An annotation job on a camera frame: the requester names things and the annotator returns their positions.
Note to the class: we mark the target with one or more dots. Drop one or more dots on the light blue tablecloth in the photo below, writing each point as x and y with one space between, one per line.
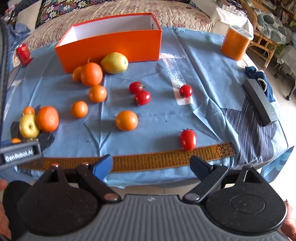
219 110

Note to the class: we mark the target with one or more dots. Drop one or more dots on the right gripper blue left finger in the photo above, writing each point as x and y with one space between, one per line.
91 176

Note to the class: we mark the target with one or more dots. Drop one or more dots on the small yellow apple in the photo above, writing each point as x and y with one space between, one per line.
28 126

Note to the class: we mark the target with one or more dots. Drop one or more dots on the red soda can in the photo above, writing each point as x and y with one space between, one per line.
23 54

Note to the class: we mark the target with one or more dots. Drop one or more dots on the wicker chair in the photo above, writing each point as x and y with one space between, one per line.
269 32

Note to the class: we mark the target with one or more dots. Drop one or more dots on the red cherry tomato lower pair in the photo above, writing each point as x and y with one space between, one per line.
142 98

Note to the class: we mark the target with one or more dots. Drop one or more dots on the red oblong tomato front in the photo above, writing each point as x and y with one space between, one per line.
188 139

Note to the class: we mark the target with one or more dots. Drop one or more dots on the white side table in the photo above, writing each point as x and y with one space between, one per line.
221 18

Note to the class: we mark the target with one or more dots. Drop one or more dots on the orange cylindrical canister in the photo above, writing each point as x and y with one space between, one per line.
236 42

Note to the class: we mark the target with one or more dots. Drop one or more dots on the dark blue cloth pouch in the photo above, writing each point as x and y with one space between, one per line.
259 75

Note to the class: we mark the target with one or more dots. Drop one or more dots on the large orange tomato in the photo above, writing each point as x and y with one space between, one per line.
91 74
48 119

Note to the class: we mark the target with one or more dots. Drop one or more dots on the small orange fruit behind tomato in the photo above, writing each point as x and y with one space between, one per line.
76 75

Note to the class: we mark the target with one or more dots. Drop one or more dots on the orange cardboard box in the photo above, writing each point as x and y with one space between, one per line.
136 36

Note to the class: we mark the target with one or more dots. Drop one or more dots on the red cherry tomato on tape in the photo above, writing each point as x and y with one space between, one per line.
185 91

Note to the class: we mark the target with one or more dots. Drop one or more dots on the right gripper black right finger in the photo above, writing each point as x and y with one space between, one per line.
210 176

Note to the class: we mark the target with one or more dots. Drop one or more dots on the tiny orange fruit at edge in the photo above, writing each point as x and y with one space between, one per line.
15 140

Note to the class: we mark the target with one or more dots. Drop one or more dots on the small orange fruit far left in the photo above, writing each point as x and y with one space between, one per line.
28 110

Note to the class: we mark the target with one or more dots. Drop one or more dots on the person's left hand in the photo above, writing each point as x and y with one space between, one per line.
4 222

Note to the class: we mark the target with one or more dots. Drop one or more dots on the grey rectangular box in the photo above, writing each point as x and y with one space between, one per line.
260 101

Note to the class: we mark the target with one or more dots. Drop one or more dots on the floral cushion left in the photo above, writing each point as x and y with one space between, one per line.
51 9

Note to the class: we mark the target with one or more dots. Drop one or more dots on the orange fruit front centre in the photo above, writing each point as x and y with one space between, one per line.
126 120

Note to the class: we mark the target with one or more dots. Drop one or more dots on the finger of the left gripper with label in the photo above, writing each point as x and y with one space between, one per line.
19 153

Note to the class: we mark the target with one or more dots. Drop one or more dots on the red cherry tomato pair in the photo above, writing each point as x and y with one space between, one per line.
142 98
136 87

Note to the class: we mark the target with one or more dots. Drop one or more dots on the white pillow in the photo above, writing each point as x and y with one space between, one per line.
29 15

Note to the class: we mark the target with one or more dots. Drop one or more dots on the orange fruit middle upper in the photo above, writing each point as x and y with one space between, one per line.
97 94

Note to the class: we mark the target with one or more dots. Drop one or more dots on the red cherry tomato upper pair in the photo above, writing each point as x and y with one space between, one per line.
136 87

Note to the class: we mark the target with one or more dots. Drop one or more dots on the orange fruit middle lower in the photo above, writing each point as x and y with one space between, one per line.
79 109

